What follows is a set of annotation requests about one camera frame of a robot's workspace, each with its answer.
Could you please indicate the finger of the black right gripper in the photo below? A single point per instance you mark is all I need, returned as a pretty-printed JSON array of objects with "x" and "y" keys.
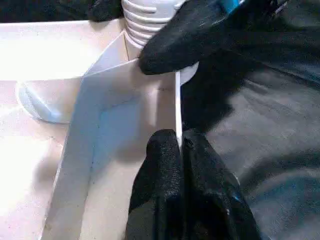
[
  {"x": 106, "y": 9},
  {"x": 190, "y": 35}
]

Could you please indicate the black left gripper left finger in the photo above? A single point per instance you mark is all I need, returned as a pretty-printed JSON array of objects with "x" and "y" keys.
[{"x": 157, "y": 195}]

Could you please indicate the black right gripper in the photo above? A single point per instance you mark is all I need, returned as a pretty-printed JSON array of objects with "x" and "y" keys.
[{"x": 295, "y": 22}]

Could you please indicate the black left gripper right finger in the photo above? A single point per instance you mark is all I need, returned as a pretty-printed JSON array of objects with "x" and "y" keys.
[{"x": 215, "y": 200}]

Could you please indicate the white plastic table leg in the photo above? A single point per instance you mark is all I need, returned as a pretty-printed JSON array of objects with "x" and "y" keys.
[{"x": 145, "y": 20}]

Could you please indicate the white plastic table top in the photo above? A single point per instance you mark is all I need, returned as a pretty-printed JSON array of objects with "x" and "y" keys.
[{"x": 100, "y": 125}]

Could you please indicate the black plastic mat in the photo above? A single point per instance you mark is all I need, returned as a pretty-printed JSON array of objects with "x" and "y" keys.
[{"x": 280, "y": 150}]

